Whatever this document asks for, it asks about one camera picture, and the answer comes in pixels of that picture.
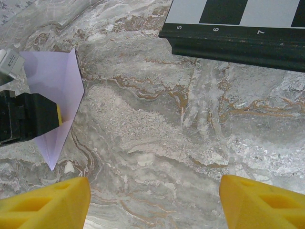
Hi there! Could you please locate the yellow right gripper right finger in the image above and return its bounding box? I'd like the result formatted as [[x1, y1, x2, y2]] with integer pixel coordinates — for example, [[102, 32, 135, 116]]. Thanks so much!
[[219, 174, 305, 229]]

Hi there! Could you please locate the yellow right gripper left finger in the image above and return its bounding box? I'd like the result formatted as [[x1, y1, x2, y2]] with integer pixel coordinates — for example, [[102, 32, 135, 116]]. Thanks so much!
[[0, 176, 92, 229]]

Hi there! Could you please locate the lilac cloth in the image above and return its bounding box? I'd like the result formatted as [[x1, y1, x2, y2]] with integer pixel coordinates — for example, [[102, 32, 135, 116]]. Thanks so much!
[[19, 47, 85, 171]]

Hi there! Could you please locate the black and grey chessboard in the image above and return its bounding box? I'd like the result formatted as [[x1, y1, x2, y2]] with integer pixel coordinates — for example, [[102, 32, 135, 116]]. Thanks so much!
[[158, 0, 305, 72]]

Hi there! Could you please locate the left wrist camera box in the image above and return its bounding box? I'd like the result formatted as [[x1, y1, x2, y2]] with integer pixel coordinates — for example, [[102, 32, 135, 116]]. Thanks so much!
[[0, 49, 26, 83]]

